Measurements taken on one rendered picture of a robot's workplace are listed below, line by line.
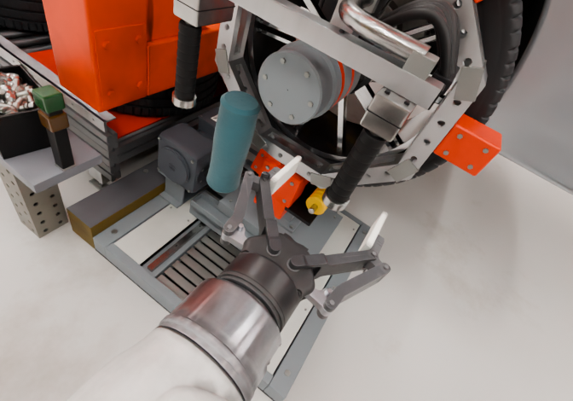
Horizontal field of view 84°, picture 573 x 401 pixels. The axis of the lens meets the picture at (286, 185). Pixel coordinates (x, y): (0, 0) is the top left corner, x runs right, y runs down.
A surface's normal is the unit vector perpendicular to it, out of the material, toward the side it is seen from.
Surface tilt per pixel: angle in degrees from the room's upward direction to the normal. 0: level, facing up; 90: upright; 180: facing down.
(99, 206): 0
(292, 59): 90
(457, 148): 90
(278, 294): 31
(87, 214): 0
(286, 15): 90
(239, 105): 0
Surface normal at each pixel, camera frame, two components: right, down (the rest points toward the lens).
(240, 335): 0.56, -0.44
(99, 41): 0.81, 0.55
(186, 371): 0.42, -0.73
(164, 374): 0.27, -0.89
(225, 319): 0.24, -0.71
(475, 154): -0.51, 0.49
